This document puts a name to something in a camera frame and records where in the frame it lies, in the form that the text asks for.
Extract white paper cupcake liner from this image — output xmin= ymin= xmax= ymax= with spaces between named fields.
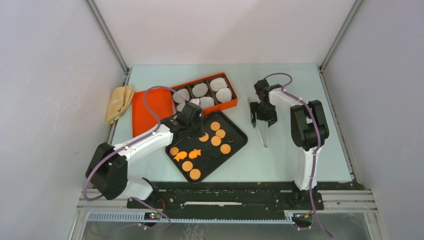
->
xmin=176 ymin=102 xmax=186 ymax=112
xmin=215 ymin=87 xmax=232 ymax=103
xmin=172 ymin=88 xmax=190 ymax=104
xmin=209 ymin=77 xmax=228 ymax=92
xmin=192 ymin=83 xmax=208 ymax=98
xmin=199 ymin=96 xmax=215 ymax=110

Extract orange cookie box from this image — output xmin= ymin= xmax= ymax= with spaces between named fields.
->
xmin=170 ymin=72 xmax=238 ymax=114

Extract beige crumpled cloth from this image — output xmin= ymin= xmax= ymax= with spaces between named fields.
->
xmin=105 ymin=85 xmax=135 ymax=125

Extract round orange biscuit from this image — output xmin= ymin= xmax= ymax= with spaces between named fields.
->
xmin=189 ymin=168 xmax=202 ymax=181
xmin=215 ymin=129 xmax=226 ymax=139
xmin=181 ymin=160 xmax=194 ymax=172
xmin=210 ymin=121 xmax=221 ymax=131
xmin=210 ymin=135 xmax=222 ymax=147
xmin=198 ymin=133 xmax=209 ymax=143
xmin=220 ymin=143 xmax=232 ymax=155

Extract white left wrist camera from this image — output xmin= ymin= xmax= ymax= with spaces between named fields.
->
xmin=189 ymin=98 xmax=201 ymax=107

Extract silver metal tongs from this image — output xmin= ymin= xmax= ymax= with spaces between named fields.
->
xmin=247 ymin=97 xmax=269 ymax=148

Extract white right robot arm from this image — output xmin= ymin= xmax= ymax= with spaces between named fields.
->
xmin=249 ymin=79 xmax=330 ymax=209

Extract orange box lid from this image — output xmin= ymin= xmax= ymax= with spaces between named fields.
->
xmin=131 ymin=87 xmax=176 ymax=138

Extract orange swirl cookie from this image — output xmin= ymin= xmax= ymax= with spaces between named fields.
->
xmin=169 ymin=146 xmax=180 ymax=156

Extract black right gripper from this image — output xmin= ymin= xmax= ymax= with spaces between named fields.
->
xmin=248 ymin=102 xmax=276 ymax=128

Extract black baking tray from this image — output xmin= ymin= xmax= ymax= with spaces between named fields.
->
xmin=165 ymin=111 xmax=248 ymax=184

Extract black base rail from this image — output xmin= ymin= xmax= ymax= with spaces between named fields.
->
xmin=77 ymin=180 xmax=379 ymax=229

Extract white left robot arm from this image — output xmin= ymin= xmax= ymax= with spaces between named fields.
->
xmin=82 ymin=102 xmax=204 ymax=208

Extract orange fish cookie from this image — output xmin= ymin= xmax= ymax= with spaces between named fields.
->
xmin=188 ymin=149 xmax=202 ymax=159
xmin=173 ymin=151 xmax=188 ymax=162

